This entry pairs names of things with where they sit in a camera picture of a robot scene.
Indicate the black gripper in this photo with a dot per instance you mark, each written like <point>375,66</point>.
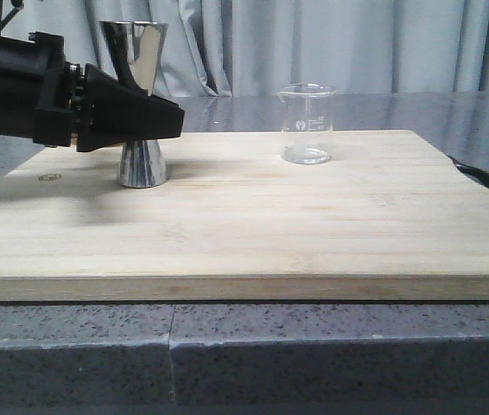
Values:
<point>41,99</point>

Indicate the steel double jigger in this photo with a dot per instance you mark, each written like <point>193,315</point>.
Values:
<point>135,49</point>

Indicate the clear glass measuring beaker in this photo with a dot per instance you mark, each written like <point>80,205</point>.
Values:
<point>307,123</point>

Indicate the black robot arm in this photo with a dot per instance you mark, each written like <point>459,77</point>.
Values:
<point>53,102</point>

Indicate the grey curtain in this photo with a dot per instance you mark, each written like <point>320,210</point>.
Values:
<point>253,48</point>

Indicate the light wooden cutting board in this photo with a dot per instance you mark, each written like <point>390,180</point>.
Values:
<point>389,218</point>

